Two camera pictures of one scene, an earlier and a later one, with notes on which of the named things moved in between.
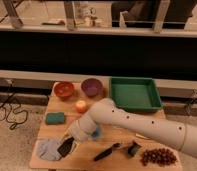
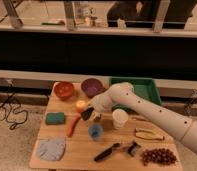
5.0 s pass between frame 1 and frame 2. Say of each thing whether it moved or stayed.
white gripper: moved
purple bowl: stayed
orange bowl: stayed
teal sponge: stayed
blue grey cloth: stayed
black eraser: moved
